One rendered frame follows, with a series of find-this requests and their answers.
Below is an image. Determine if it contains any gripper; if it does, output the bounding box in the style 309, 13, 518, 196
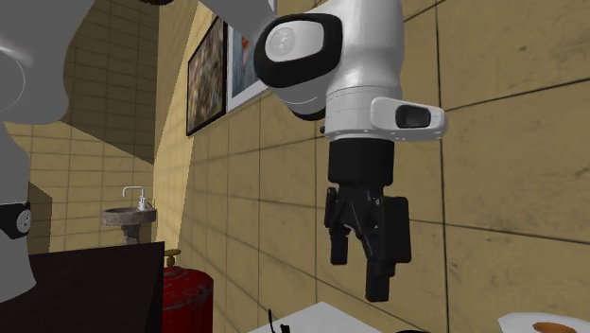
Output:
323, 137, 413, 304

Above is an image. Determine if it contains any small black thin object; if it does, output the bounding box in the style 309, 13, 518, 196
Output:
268, 308, 292, 333

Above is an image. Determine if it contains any white plate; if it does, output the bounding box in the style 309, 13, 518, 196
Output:
496, 311, 590, 333

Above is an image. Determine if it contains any red gas cylinder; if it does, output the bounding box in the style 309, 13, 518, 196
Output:
162, 249, 215, 333

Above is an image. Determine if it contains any brown round food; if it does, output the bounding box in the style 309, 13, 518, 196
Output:
532, 321, 579, 333

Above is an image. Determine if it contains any white framed wall picture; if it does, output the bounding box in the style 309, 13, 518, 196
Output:
225, 25, 271, 114

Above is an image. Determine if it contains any dark framed wall picture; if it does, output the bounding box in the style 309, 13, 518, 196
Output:
185, 15, 229, 137

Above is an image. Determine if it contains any stone pedestal sink with tap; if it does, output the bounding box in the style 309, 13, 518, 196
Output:
100, 185, 158, 246

